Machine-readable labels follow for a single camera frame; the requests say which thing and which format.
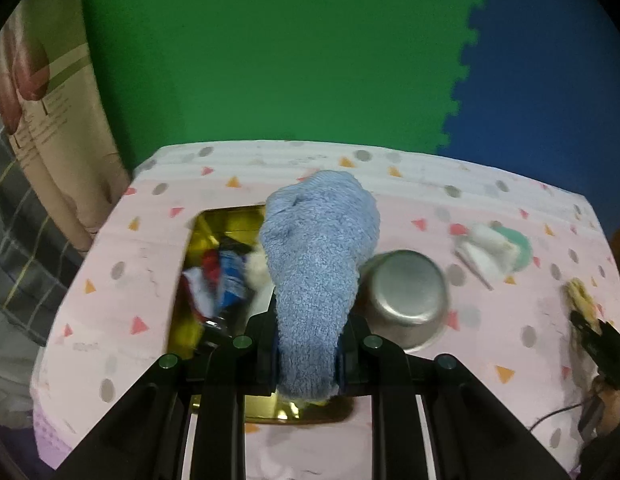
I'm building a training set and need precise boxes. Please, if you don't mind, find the blue foam mat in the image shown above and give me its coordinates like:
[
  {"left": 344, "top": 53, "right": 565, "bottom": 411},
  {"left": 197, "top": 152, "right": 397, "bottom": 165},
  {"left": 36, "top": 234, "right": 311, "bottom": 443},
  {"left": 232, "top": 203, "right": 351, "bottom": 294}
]
[{"left": 432, "top": 0, "right": 620, "bottom": 241}]

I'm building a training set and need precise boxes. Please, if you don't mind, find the black cable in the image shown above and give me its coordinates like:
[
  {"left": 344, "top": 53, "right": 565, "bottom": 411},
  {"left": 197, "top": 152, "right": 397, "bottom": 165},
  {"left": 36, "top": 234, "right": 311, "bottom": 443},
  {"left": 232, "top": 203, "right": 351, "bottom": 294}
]
[{"left": 527, "top": 400, "right": 598, "bottom": 431}]

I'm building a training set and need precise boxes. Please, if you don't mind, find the grey bed sheet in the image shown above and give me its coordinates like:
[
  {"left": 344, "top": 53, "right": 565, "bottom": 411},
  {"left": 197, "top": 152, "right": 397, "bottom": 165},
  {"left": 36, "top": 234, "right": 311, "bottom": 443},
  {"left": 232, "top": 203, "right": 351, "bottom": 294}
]
[{"left": 0, "top": 305, "right": 46, "bottom": 431}]

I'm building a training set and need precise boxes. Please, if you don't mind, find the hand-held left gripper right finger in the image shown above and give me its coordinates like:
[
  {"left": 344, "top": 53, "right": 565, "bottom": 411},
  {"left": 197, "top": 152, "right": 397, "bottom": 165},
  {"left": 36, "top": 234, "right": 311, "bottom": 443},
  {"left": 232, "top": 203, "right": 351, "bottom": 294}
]
[{"left": 335, "top": 312, "right": 563, "bottom": 480}]

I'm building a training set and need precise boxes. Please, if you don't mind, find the gold metal tin tray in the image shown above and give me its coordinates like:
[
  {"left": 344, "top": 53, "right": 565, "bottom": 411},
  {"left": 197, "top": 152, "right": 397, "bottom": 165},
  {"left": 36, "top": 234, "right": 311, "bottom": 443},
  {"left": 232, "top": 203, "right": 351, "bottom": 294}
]
[{"left": 166, "top": 204, "right": 353, "bottom": 426}]

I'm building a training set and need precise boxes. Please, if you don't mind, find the steel bowl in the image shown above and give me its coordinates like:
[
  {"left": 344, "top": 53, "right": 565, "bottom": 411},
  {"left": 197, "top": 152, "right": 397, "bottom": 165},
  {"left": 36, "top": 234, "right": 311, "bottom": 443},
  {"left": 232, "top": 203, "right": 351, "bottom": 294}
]
[{"left": 359, "top": 250, "right": 451, "bottom": 353}]

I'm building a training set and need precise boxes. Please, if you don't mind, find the white sock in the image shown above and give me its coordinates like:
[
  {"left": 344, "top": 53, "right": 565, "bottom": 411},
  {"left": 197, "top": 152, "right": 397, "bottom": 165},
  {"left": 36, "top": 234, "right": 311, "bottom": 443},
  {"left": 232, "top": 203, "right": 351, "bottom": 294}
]
[{"left": 245, "top": 246, "right": 273, "bottom": 293}]

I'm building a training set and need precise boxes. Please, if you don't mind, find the blue fuzzy sock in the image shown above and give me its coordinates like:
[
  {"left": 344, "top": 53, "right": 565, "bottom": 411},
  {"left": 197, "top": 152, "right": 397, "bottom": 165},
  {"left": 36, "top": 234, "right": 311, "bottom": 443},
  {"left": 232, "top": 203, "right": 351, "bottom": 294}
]
[{"left": 259, "top": 170, "right": 381, "bottom": 403}]

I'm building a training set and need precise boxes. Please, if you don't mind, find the grey plaid blanket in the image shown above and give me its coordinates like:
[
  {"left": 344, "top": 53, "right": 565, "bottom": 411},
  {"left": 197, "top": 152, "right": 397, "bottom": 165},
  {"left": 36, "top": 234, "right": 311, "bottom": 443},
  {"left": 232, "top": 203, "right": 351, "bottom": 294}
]
[{"left": 0, "top": 140, "right": 88, "bottom": 346}]

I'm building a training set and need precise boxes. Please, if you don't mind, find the green foam mat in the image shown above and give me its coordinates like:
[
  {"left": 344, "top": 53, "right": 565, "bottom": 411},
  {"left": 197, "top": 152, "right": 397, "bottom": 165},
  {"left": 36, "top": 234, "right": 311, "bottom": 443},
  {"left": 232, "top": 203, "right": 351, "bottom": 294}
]
[{"left": 80, "top": 0, "right": 490, "bottom": 171}]

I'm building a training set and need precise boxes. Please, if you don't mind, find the blue snack packet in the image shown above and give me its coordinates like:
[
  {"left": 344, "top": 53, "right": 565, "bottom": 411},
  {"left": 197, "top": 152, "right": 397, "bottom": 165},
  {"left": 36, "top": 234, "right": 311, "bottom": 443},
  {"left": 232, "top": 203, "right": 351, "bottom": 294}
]
[{"left": 216, "top": 240, "right": 253, "bottom": 323}]

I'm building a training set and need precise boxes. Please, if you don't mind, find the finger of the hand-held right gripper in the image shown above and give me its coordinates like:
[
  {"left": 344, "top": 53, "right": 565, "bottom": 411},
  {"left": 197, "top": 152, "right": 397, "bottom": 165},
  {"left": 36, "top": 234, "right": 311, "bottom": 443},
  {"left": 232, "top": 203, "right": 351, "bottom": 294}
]
[{"left": 570, "top": 310, "right": 620, "bottom": 391}]

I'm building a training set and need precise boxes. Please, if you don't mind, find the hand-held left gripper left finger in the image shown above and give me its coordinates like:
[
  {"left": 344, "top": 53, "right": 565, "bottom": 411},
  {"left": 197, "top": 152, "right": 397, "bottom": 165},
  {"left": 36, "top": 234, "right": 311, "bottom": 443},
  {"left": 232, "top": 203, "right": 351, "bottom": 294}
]
[{"left": 55, "top": 310, "right": 281, "bottom": 480}]

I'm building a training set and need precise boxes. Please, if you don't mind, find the white and mint soft toy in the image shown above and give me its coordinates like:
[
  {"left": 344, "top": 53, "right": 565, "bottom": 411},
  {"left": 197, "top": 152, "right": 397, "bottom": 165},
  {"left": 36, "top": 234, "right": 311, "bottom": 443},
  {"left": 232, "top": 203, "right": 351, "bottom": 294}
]
[{"left": 454, "top": 221, "right": 534, "bottom": 291}]

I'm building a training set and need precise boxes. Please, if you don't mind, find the beige printed curtain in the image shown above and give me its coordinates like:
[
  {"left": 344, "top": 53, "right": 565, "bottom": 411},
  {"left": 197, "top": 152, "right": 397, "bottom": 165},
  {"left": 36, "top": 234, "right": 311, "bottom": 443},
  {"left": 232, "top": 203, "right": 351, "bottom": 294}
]
[{"left": 0, "top": 0, "right": 133, "bottom": 253}]

